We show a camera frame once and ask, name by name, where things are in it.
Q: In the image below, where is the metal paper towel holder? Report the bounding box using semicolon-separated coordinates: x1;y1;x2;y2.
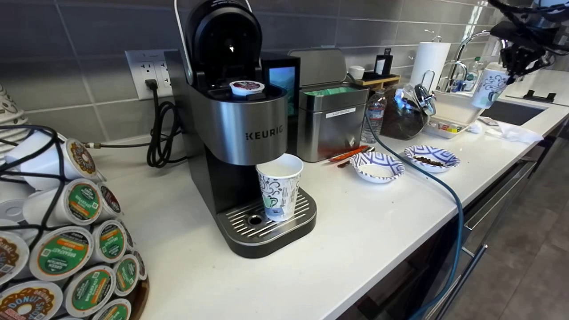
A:
420;70;440;98

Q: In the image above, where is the dark sink basin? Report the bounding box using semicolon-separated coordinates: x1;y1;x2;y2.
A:
481;98;548;128

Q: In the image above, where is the black bottle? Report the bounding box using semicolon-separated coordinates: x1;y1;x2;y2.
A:
374;48;396;80

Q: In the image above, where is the patterned paper cup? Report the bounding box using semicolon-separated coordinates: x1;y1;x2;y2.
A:
255;153;307;224
470;63;511;112

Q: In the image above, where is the chrome sink faucet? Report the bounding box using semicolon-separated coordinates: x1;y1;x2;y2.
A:
445;29;495;95

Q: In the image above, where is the blue cable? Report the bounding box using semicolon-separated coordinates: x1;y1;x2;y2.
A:
364;112;468;320

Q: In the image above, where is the brown label coffee pod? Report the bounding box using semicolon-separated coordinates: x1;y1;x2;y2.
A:
0;230;31;287
97;184;125;219
6;130;100;182

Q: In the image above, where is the black wire pod carousel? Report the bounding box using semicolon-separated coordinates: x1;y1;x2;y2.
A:
0;123;150;320

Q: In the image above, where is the black silver Keurig coffee machine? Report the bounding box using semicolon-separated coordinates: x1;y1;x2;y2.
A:
173;0;319;260

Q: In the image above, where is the white wall outlet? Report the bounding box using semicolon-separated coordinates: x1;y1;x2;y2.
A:
125;48;175;102

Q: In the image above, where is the white patterned paper item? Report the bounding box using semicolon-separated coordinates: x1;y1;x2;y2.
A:
0;86;29;144

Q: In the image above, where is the white paper towel roll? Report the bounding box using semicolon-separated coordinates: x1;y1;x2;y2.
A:
410;40;452;95

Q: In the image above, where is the blue green soap bottle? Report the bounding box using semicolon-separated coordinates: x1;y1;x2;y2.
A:
461;56;486;95

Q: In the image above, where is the donut print coffee pod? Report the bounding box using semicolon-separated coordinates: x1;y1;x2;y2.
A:
0;280;65;320

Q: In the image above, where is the orange handled metal spoon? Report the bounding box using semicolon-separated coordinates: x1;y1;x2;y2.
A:
323;144;374;171

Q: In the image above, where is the green label coffee pod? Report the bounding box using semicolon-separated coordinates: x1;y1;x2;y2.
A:
24;176;106;228
91;297;134;320
63;264;118;319
113;253;143;297
27;226;97;283
91;219;131;265

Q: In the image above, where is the white coffee pod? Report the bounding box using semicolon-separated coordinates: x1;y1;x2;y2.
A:
228;79;267;98

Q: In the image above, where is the black display device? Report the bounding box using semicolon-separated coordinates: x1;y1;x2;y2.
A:
262;54;303;155

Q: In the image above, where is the clear plastic water bottle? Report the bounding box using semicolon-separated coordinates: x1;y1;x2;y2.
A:
365;88;388;143

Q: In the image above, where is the stainless steel undercounter appliance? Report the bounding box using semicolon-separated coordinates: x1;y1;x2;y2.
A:
349;132;563;320

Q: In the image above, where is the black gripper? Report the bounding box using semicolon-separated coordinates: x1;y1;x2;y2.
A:
500;34;559;84

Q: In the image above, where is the stainless steel tin box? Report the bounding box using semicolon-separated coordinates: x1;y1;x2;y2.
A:
296;86;372;166

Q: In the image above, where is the small white cup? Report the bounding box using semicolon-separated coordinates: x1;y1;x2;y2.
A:
347;64;367;84

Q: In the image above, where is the blue paper plate with beans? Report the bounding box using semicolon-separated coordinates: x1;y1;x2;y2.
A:
404;144;461;176

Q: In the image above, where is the black power cord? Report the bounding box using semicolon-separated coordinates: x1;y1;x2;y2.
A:
88;79;193;169

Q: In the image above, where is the black flat object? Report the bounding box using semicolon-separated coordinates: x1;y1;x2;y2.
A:
522;88;559;107

